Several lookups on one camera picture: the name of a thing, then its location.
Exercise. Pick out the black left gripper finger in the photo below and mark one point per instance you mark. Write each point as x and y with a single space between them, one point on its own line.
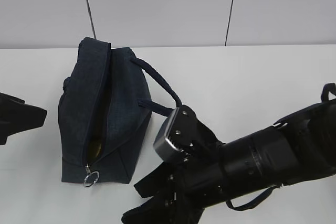
17 116

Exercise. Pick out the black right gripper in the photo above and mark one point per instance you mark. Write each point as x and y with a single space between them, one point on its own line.
200 182

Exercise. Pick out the dark blue lunch bag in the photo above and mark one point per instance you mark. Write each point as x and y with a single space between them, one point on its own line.
100 66

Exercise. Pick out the yellow pear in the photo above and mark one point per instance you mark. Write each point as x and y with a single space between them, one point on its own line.
99 129

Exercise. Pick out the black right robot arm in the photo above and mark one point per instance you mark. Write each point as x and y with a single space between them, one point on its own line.
299 147

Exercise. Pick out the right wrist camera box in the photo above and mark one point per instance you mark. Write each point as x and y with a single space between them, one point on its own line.
179 137

